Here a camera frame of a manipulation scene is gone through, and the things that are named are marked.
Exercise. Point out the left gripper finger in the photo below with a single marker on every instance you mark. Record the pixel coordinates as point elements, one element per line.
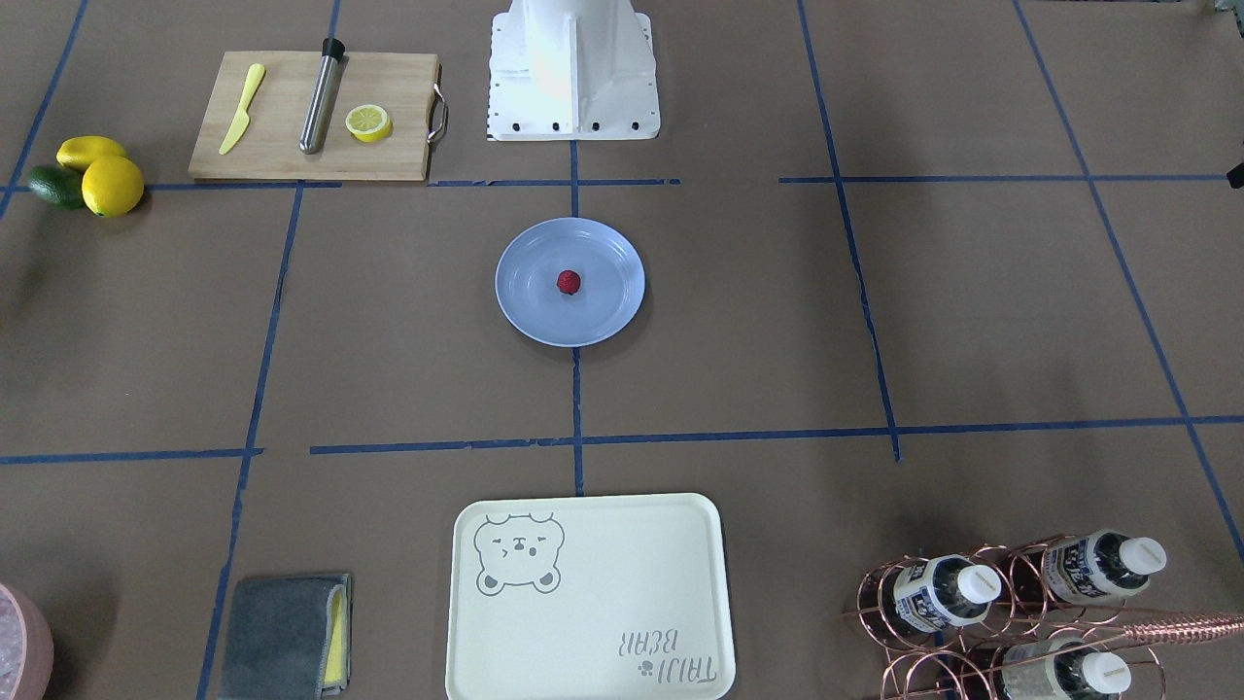
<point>1235,176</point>

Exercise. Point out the blue plate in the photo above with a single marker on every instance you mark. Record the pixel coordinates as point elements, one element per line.
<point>613,282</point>

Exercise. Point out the red strawberry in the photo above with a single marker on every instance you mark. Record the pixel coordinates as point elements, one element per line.
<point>568,282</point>

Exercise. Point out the dark drink bottle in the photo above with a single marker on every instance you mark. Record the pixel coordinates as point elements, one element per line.
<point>1063,668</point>
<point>943,593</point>
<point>1103,567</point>

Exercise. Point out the cream bear tray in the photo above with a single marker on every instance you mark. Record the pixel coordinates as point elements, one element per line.
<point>607,597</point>

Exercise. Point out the lemon half slice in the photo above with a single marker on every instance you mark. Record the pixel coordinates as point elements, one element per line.
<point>369,123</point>

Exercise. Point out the steel rod black tip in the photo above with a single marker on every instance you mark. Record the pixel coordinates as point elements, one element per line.
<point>315,129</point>

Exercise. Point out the yellow plastic knife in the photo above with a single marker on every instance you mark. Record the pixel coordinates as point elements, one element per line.
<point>241,118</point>

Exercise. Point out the grey folded cloth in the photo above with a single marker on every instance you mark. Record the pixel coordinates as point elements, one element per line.
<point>289,637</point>

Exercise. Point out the yellow lemon round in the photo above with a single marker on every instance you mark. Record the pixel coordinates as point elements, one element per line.
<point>112,186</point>

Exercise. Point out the yellow lemon oblong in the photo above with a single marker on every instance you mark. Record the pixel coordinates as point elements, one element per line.
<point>80,152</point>

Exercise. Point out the green avocado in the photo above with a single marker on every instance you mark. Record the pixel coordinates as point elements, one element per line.
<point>57,185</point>

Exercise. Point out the pink bowl of ice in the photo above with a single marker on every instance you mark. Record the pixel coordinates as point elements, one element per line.
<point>28,648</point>

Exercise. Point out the copper wire bottle rack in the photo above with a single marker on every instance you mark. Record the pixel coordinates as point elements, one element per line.
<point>966,662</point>

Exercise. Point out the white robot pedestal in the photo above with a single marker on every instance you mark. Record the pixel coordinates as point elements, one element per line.
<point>572,71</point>

